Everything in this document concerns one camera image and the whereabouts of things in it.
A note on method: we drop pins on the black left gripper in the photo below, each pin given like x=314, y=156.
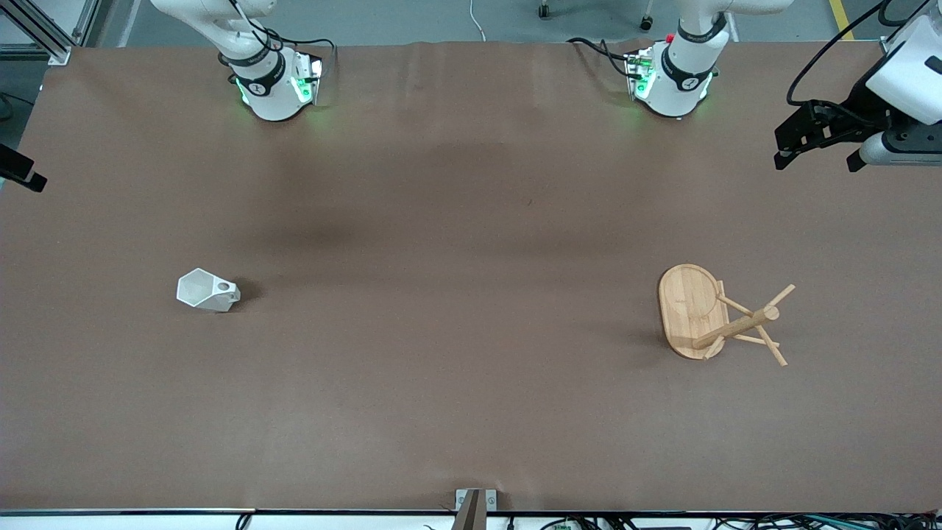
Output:
x=858, y=101

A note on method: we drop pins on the white faceted cup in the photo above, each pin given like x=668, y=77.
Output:
x=199, y=288

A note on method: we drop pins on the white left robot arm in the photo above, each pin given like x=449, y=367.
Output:
x=684, y=70

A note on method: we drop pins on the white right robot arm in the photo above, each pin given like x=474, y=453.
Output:
x=268, y=92

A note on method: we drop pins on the wooden cup rack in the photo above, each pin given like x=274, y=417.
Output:
x=688, y=309

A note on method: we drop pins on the aluminium profile frame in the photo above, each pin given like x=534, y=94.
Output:
x=51, y=44

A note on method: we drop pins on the grey metal mounting bracket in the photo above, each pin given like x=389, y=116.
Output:
x=491, y=500

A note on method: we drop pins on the brown camera pole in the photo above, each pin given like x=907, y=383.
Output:
x=469, y=515

